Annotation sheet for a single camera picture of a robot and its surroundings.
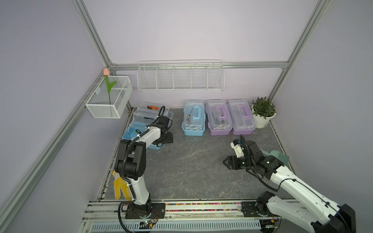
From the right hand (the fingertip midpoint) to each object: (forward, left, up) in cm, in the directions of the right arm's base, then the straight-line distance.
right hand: (227, 160), depth 79 cm
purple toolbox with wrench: (+34, -15, -3) cm, 37 cm away
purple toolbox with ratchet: (+29, 0, -3) cm, 29 cm away
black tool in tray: (+33, +51, -2) cm, 61 cm away
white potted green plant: (+34, -29, +4) cm, 45 cm away
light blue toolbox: (+35, +52, -1) cm, 63 cm away
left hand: (+17, +37, -8) cm, 41 cm away
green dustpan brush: (+7, -37, -12) cm, 40 cm away
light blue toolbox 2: (+28, +18, -2) cm, 34 cm away
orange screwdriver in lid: (+41, +48, 0) cm, 64 cm away
